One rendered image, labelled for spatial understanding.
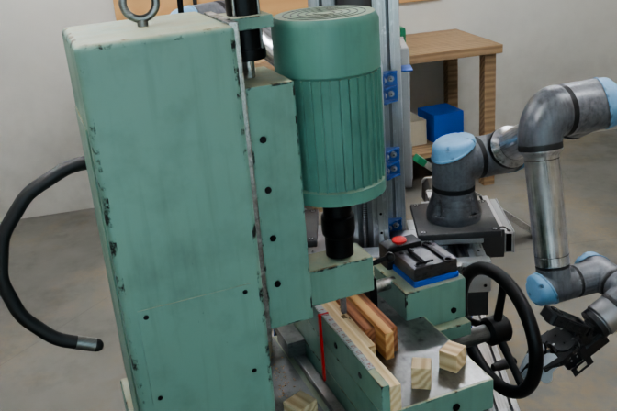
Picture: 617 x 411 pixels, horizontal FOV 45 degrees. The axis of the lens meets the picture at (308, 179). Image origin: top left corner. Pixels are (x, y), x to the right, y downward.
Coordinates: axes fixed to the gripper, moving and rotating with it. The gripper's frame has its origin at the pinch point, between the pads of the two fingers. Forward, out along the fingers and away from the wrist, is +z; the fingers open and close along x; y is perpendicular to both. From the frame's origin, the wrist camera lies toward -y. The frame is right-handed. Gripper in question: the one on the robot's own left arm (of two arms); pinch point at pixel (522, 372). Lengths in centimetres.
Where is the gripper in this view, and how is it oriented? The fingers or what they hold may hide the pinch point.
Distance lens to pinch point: 171.0
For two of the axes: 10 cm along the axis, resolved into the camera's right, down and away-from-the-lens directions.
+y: 5.1, 7.3, 4.6
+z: -8.0, 6.0, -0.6
